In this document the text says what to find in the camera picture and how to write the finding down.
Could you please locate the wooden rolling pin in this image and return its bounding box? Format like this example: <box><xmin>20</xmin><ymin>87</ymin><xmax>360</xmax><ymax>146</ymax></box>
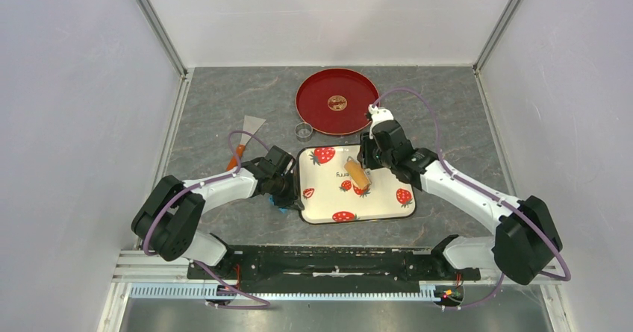
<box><xmin>343</xmin><ymin>156</ymin><xmax>371</xmax><ymax>190</ymax></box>

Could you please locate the white strawberry print tray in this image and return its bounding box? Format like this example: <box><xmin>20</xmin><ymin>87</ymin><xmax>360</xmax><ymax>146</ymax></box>
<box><xmin>297</xmin><ymin>145</ymin><xmax>417</xmax><ymax>225</ymax></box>

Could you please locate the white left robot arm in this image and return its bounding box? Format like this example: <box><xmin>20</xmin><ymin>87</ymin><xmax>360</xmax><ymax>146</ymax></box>
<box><xmin>131</xmin><ymin>145</ymin><xmax>304</xmax><ymax>278</ymax></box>

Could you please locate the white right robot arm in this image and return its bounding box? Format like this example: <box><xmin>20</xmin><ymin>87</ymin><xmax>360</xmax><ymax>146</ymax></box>
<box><xmin>358</xmin><ymin>120</ymin><xmax>570</xmax><ymax>285</ymax></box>

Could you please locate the blue toy brick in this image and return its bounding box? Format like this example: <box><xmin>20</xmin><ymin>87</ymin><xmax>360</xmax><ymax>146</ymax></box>
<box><xmin>268</xmin><ymin>196</ymin><xmax>288</xmax><ymax>214</ymax></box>

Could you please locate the round red lacquer tray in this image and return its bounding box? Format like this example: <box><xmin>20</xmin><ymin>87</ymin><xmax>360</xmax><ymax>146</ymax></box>
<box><xmin>295</xmin><ymin>68</ymin><xmax>379</xmax><ymax>136</ymax></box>

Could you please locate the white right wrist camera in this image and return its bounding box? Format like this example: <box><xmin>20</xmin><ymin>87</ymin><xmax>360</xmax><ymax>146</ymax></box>
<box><xmin>368</xmin><ymin>104</ymin><xmax>394</xmax><ymax>140</ymax></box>

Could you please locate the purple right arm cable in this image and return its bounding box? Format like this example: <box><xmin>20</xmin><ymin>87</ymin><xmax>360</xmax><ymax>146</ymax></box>
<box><xmin>369</xmin><ymin>87</ymin><xmax>572</xmax><ymax>311</ymax></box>

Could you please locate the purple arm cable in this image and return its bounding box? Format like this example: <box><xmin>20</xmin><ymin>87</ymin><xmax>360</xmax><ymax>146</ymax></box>
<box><xmin>369</xmin><ymin>87</ymin><xmax>572</xmax><ymax>311</ymax></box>
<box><xmin>142</xmin><ymin>131</ymin><xmax>272</xmax><ymax>311</ymax></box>

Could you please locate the wooden handled metal scraper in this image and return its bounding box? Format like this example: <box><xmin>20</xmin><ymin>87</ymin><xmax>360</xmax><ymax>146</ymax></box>
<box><xmin>226</xmin><ymin>115</ymin><xmax>266</xmax><ymax>171</ymax></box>

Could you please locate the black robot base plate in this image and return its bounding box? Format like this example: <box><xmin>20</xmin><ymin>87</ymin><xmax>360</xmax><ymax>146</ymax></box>
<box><xmin>212</xmin><ymin>245</ymin><xmax>481</xmax><ymax>293</ymax></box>

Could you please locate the slotted grey cable duct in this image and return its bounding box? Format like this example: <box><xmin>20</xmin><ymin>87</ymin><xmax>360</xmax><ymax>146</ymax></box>
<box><xmin>129</xmin><ymin>283</ymin><xmax>440</xmax><ymax>302</ymax></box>

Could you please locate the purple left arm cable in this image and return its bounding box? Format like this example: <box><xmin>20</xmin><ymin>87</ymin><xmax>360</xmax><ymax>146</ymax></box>
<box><xmin>142</xmin><ymin>131</ymin><xmax>272</xmax><ymax>311</ymax></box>

